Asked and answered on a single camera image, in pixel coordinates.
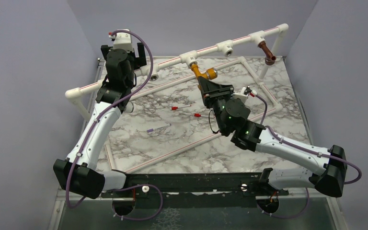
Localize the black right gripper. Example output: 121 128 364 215
198 77 234 133

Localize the orange water faucet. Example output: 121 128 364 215
189 62 218 80

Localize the white PVC pipe frame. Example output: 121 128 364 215
65 23 289 173

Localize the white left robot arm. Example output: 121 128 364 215
53 43 147 199

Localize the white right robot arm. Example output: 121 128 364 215
197 77 347 197

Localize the brown water faucet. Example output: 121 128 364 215
258 41 276 66

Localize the red capped white stick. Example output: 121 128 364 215
171 104 192 111

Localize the purple capped white stick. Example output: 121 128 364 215
146 124 171 133

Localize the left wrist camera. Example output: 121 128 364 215
108 32 134 53

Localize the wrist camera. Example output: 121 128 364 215
108 32 134 53
232 86 257 103

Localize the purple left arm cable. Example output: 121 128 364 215
65 29 155 210

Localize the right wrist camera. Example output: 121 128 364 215
232 86 257 103

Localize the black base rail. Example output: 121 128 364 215
101 172 288 209

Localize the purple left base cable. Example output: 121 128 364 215
111 184 165 222

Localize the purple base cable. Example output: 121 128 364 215
111 184 165 222
256 185 309 219

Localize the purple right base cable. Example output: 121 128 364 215
256 185 309 219

